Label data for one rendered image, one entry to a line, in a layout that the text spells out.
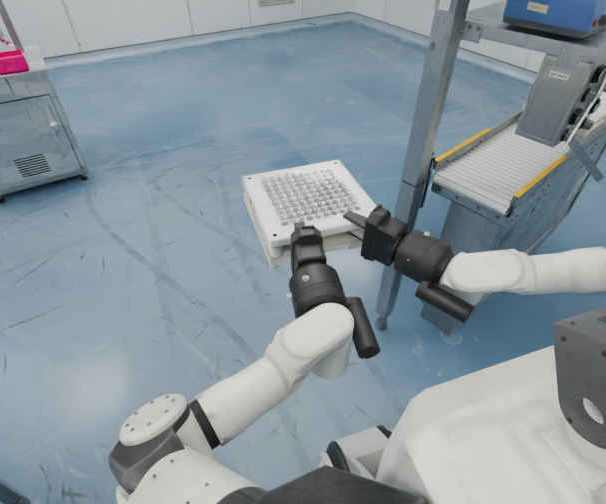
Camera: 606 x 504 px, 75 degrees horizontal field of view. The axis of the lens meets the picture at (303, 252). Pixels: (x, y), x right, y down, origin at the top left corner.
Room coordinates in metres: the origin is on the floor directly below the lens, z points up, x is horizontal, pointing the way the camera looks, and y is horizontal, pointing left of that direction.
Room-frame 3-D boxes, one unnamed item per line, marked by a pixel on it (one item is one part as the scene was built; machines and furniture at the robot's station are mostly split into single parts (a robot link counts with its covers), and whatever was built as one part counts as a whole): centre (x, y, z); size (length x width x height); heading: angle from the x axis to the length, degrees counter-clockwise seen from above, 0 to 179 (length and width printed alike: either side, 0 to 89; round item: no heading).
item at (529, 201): (1.49, -1.02, 0.79); 1.30 x 0.29 x 0.10; 132
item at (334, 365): (0.37, -0.05, 1.03); 0.11 x 0.11 x 0.11; 11
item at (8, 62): (2.39, 1.68, 0.80); 0.16 x 0.12 x 0.09; 122
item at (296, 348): (0.32, -0.01, 1.05); 0.13 x 0.07 x 0.09; 126
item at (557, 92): (1.01, -0.68, 1.16); 0.22 x 0.11 x 0.20; 132
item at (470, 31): (1.11, -0.42, 1.27); 0.05 x 0.03 x 0.04; 42
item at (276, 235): (0.71, -0.01, 1.04); 0.25 x 0.24 x 0.02; 109
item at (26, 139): (2.48, 1.91, 0.38); 0.63 x 0.57 x 0.76; 122
